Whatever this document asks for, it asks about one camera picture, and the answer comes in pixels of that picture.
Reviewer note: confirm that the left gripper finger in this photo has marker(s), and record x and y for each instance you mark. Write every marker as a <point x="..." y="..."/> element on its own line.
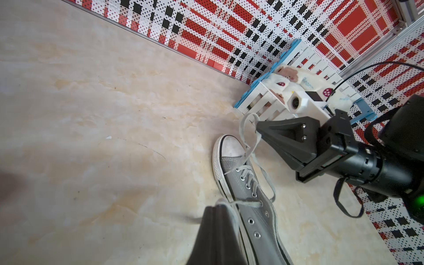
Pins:
<point x="217" y="239"/>

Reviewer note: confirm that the grey canvas sneaker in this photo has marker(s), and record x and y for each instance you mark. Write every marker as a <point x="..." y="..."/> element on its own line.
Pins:
<point x="253" y="212"/>

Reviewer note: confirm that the bear print blanket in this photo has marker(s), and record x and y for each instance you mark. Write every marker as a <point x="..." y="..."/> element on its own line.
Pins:
<point x="287" y="79"/>

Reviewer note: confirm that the white blue toy crib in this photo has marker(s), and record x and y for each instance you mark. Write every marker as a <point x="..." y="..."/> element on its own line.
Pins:
<point x="269" y="106"/>

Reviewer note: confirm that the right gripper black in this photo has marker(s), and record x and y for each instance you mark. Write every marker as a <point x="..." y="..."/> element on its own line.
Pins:
<point x="298" y="137"/>

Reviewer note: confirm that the grey shoelace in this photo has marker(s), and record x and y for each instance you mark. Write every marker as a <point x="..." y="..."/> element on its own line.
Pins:
<point x="251" y="159"/>

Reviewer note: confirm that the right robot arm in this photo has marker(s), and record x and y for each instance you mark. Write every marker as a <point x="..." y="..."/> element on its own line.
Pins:
<point x="390" y="164"/>

